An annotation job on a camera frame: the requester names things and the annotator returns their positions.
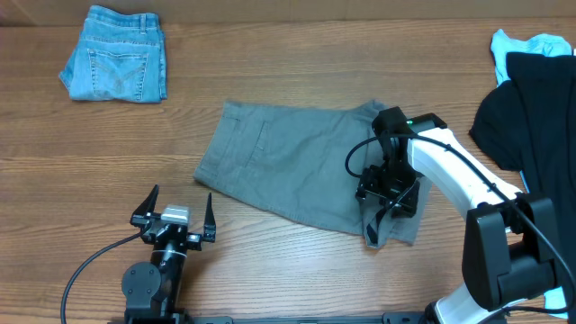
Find light blue garment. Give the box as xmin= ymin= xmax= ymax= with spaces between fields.
xmin=490 ymin=29 xmax=573 ymax=86

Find grey shorts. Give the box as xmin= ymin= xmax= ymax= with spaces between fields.
xmin=193 ymin=101 xmax=431 ymax=248

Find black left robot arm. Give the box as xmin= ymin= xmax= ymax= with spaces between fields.
xmin=121 ymin=185 xmax=217 ymax=324

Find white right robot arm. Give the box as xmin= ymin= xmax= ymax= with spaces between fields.
xmin=355 ymin=107 xmax=575 ymax=323

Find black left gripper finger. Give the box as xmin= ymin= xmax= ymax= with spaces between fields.
xmin=132 ymin=184 xmax=159 ymax=216
xmin=203 ymin=193 xmax=216 ymax=230

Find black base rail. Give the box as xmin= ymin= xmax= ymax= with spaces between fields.
xmin=187 ymin=311 xmax=440 ymax=324

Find folded blue jeans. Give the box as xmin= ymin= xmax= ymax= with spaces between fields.
xmin=59 ymin=5 xmax=167 ymax=104

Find black t-shirt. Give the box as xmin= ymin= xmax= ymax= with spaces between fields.
xmin=468 ymin=51 xmax=576 ymax=289

